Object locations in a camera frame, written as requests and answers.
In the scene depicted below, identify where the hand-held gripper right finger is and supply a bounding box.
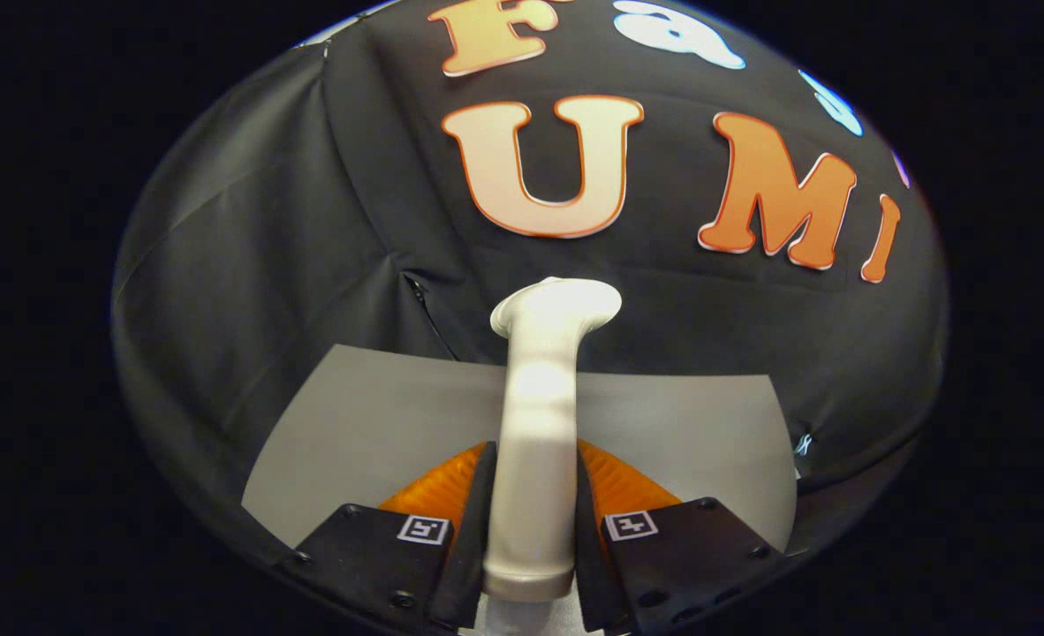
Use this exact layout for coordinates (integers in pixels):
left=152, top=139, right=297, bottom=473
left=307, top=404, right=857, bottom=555
left=573, top=439, right=790, bottom=635

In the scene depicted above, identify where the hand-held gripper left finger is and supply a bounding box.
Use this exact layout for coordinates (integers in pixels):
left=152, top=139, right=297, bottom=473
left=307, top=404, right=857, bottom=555
left=288, top=440, right=498, bottom=635

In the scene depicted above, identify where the grey steamer hose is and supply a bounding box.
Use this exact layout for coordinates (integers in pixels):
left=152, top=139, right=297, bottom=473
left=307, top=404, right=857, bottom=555
left=469, top=596, right=589, bottom=636

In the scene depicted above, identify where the grey drawer cabinet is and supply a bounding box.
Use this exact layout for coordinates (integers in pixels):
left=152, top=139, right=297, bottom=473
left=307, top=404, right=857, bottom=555
left=241, top=344, right=798, bottom=553

